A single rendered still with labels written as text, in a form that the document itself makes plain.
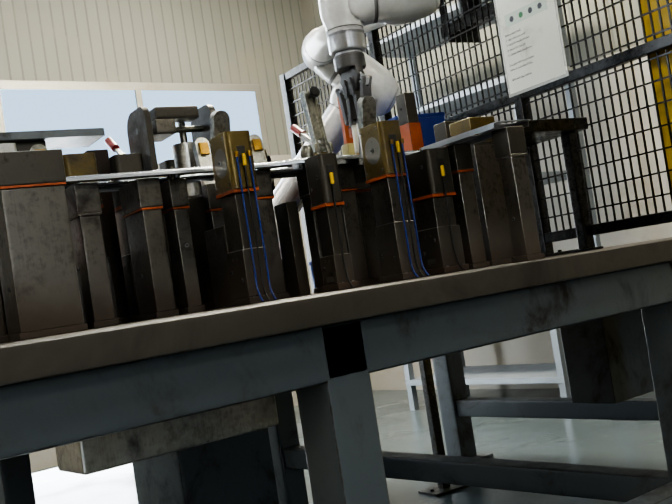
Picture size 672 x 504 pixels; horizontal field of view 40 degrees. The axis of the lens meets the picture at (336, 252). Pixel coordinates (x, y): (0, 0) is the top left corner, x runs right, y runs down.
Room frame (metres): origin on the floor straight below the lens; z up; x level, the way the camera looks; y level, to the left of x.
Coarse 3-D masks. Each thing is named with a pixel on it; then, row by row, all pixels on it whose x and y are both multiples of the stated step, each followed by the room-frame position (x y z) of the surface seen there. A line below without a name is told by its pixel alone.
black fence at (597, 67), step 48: (480, 0) 2.61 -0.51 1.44; (624, 0) 2.19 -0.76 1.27; (384, 48) 3.02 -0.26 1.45; (432, 48) 2.81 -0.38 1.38; (480, 48) 2.64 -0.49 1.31; (288, 96) 3.57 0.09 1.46; (432, 96) 2.85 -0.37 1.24; (528, 96) 2.49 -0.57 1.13; (432, 384) 3.06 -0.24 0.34; (432, 432) 3.06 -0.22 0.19
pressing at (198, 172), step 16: (288, 160) 2.05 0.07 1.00; (352, 160) 2.22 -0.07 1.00; (80, 176) 1.81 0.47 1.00; (96, 176) 1.82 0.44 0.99; (112, 176) 1.84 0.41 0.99; (128, 176) 1.86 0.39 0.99; (144, 176) 1.95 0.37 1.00; (160, 176) 1.97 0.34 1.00; (176, 176) 2.03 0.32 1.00; (192, 176) 2.08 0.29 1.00; (208, 176) 2.10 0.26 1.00; (272, 176) 2.25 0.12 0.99; (288, 176) 2.27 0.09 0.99
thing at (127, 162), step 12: (120, 156) 2.11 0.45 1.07; (132, 156) 2.12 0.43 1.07; (120, 168) 2.11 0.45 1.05; (132, 168) 2.12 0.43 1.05; (120, 204) 2.11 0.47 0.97; (120, 216) 2.14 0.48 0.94; (120, 228) 2.15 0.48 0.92; (120, 240) 2.16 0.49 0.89; (132, 276) 2.11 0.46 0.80; (132, 288) 2.12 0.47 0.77; (132, 300) 2.13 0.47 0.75; (132, 312) 2.14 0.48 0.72
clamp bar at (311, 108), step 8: (312, 88) 2.35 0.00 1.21; (304, 96) 2.37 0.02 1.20; (312, 96) 2.35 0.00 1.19; (304, 104) 2.37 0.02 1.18; (312, 104) 2.39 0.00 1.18; (304, 112) 2.38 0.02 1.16; (312, 112) 2.38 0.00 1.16; (320, 112) 2.38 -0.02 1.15; (312, 120) 2.36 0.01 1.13; (320, 120) 2.37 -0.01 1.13; (312, 128) 2.36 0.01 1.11; (320, 128) 2.38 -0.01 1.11; (312, 136) 2.36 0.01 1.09; (320, 136) 2.37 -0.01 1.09; (320, 152) 2.35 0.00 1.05; (328, 152) 2.36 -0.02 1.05
